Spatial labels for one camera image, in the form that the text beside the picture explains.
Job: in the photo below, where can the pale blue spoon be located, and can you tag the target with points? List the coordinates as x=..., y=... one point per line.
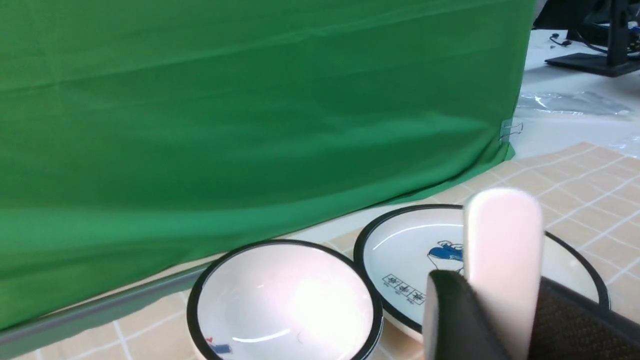
x=503, y=253

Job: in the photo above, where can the grey metal frame bar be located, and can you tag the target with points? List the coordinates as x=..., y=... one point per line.
x=90, y=310

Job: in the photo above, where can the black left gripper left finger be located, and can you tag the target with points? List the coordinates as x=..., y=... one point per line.
x=455, y=326

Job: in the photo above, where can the white cartoon plate black rim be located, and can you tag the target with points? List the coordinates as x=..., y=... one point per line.
x=399, y=249

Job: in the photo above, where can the white bowl black rim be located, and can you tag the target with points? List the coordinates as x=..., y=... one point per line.
x=284, y=299

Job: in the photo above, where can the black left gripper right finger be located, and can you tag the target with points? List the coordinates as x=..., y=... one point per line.
x=570, y=326

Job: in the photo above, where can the clear plastic sheet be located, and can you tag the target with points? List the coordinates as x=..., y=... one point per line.
x=551, y=121

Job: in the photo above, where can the metal binder clip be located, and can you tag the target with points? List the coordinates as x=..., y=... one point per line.
x=508, y=128

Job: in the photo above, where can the black monitor stand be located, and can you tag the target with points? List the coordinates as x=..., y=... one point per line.
x=610, y=28

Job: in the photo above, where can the green backdrop cloth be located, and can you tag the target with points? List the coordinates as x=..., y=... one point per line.
x=137, y=135

